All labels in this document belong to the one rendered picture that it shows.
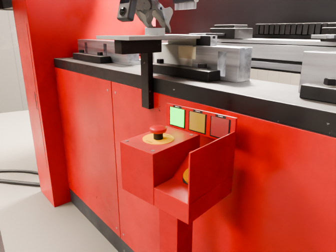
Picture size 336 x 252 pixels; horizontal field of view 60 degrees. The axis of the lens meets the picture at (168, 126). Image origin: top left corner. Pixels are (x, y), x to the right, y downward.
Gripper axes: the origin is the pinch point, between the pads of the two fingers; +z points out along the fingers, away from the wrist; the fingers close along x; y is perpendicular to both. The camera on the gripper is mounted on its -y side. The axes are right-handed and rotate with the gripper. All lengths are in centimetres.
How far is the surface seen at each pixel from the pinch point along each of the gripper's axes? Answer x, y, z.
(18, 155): 183, -53, 87
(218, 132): -32.9, -25.6, 6.3
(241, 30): -10.7, 24.5, 20.3
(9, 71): 332, 24, 83
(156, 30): -1.0, -1.5, -1.7
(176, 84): -11.5, -13.3, 7.7
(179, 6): 1.6, 13.9, 1.5
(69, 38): 84, 11, 14
